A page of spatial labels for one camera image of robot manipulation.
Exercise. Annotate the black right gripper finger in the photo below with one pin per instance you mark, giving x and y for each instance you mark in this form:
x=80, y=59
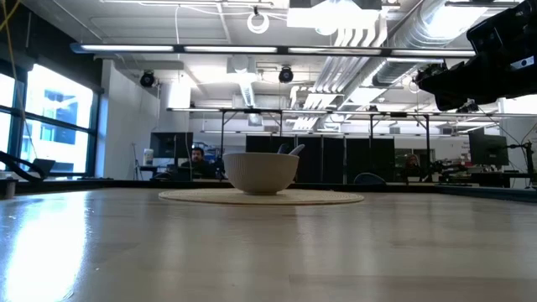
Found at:
x=449, y=79
x=453, y=105

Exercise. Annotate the black computer monitor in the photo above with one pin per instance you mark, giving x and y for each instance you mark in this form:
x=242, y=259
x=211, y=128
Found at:
x=168, y=144
x=488, y=150

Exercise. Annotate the person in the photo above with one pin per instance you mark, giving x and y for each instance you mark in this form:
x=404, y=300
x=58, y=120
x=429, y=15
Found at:
x=198, y=156
x=412, y=163

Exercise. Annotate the dark blue chair back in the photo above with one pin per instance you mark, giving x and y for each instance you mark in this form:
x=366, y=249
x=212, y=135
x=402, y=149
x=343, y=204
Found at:
x=369, y=179

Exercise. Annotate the white ceiling light panel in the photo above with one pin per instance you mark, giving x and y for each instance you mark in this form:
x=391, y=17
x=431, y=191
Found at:
x=331, y=19

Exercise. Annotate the black partition panels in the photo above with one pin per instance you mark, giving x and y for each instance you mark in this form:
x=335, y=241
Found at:
x=331, y=159

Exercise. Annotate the beige ribbed bowl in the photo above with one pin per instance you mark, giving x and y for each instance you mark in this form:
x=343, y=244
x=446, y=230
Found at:
x=260, y=174

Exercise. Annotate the long ceiling light bar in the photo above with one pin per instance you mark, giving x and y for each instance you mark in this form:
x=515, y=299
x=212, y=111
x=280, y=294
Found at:
x=230, y=49

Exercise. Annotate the round woven straw placemat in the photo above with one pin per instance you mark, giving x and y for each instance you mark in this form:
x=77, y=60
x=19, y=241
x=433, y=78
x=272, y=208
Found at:
x=189, y=196

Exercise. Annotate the white canister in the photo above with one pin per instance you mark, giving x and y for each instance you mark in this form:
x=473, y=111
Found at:
x=148, y=157

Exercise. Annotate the large window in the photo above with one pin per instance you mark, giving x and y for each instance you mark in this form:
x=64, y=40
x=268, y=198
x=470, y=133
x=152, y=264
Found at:
x=54, y=126

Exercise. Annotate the dark laptop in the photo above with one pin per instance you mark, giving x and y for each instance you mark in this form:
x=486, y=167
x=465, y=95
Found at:
x=45, y=165

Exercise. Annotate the black metal gantry frame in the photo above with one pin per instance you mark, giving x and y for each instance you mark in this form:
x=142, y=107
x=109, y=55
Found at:
x=222, y=142
x=428, y=147

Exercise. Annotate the silver spiral ventilation duct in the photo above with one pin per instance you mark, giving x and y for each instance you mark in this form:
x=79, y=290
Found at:
x=419, y=25

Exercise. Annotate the black ceiling dome camera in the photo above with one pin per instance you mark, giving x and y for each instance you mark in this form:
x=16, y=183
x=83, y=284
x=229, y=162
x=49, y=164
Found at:
x=147, y=79
x=286, y=75

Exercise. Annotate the black aluminium table frame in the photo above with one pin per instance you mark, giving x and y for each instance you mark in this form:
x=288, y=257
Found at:
x=105, y=184

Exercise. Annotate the small grey cylinder post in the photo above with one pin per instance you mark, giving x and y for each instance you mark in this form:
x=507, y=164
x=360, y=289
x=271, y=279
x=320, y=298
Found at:
x=10, y=189

